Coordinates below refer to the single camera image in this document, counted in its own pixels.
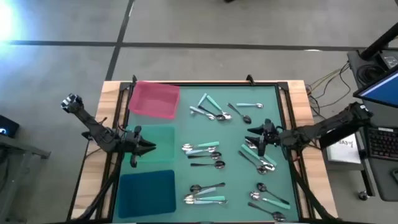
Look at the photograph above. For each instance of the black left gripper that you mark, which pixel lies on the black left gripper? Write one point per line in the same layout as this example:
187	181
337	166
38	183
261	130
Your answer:
132	143

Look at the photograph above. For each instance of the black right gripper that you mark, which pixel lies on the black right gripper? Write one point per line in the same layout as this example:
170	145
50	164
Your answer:
271	137

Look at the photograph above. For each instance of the translucent green plastic bin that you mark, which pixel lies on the translucent green plastic bin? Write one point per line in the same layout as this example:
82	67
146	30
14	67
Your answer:
161	137

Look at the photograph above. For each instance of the pink plastic bin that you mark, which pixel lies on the pink plastic bin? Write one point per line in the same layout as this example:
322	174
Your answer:
154	99

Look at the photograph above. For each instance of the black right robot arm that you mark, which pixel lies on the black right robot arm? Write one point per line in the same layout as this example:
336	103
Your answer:
326	124

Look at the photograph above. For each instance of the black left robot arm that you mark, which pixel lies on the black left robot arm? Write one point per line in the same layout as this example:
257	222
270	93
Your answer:
93	124

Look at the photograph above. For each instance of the dark teal plastic bin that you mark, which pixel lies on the dark teal plastic bin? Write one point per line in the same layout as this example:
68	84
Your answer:
146	193

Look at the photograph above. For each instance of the black clamp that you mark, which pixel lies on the black clamp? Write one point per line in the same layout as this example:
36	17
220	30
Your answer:
134	79
250	80

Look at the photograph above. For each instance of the black support strut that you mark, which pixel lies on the black support strut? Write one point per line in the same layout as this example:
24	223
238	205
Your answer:
307	193
99	196

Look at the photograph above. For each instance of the white paper sheet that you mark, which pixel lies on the white paper sheet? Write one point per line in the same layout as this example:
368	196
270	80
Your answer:
343	149

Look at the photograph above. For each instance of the cart caster wheel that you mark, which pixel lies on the cart caster wheel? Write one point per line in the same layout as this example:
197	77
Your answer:
363	195

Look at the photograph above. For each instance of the black keyboard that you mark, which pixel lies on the black keyboard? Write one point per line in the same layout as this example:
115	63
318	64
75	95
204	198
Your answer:
384	143

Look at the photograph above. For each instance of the grey stand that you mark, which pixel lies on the grey stand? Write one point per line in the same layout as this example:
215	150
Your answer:
18	146

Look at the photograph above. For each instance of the black equipment cart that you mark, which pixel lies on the black equipment cart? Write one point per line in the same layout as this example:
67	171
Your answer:
381	177

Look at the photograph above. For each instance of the computer monitor blue screen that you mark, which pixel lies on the computer monitor blue screen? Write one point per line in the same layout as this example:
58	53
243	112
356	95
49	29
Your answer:
382	90

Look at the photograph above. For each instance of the black device blue light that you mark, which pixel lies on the black device blue light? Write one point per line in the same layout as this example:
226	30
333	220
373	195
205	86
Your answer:
7	126

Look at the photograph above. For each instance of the black power box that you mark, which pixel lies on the black power box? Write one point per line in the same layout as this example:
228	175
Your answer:
390	60

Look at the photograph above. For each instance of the black pole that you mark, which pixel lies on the black pole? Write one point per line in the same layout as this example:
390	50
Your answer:
381	42

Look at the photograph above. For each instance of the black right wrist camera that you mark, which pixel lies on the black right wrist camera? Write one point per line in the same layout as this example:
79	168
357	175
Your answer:
261	151

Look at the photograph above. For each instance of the black table frame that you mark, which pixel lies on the black table frame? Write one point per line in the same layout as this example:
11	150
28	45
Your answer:
224	84

